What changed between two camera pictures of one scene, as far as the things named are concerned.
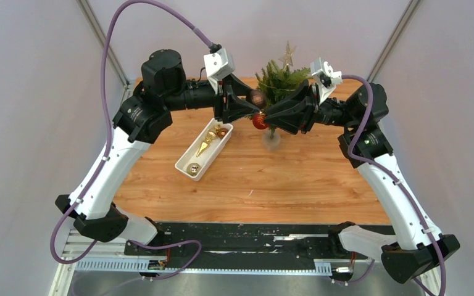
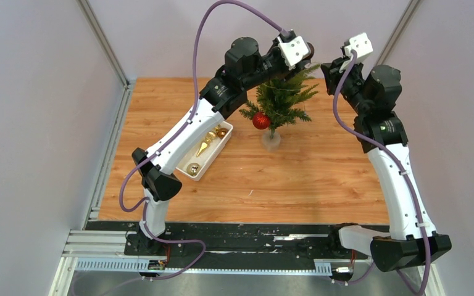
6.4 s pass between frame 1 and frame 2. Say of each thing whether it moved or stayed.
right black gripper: moved
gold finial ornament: stayed
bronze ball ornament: stayed
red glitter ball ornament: stayed
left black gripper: moved
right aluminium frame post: stayed
